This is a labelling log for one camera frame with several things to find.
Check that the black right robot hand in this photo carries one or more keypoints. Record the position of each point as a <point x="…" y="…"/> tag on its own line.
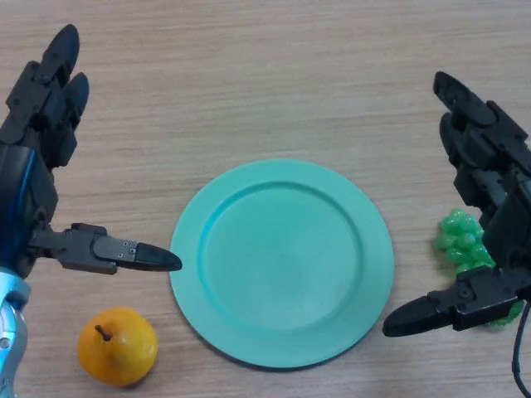
<point x="498" y="174"/>

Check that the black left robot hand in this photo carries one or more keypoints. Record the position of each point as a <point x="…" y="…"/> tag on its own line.
<point x="29" y="166"/>

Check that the yellow pear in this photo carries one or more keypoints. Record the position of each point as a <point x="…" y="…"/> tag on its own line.
<point x="120" y="352"/>

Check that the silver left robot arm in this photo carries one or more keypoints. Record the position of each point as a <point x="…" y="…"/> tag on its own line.
<point x="9" y="331"/>

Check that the green round plate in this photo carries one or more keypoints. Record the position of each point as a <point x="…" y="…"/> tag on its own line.
<point x="282" y="265"/>

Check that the green grape bunch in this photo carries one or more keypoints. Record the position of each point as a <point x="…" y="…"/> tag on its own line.
<point x="456" y="240"/>

